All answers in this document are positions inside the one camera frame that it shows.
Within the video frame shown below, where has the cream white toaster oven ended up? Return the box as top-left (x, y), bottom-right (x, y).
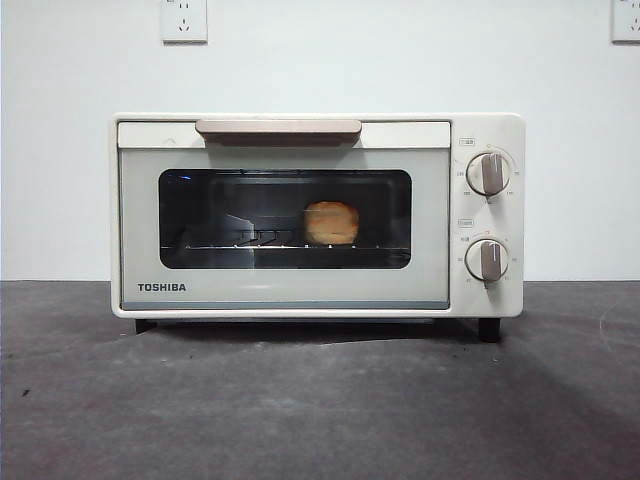
top-left (110, 112), bottom-right (527, 344)

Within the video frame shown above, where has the oven timer knob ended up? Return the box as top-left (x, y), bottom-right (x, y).
top-left (464, 237), bottom-right (511, 284)

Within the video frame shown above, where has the round golden bread roll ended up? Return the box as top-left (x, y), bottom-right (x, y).
top-left (303, 200), bottom-right (362, 247)

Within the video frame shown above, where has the metal wire oven rack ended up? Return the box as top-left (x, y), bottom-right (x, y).
top-left (182, 228), bottom-right (412, 252)

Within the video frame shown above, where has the oven temperature knob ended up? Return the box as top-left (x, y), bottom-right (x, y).
top-left (465, 151), bottom-right (513, 198)

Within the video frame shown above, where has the glass oven door pink handle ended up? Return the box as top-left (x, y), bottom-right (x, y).
top-left (116, 118), bottom-right (453, 313)

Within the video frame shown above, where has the white wall socket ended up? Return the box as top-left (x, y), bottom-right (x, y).
top-left (159, 0), bottom-right (209, 44)
top-left (610, 0), bottom-right (640, 44)

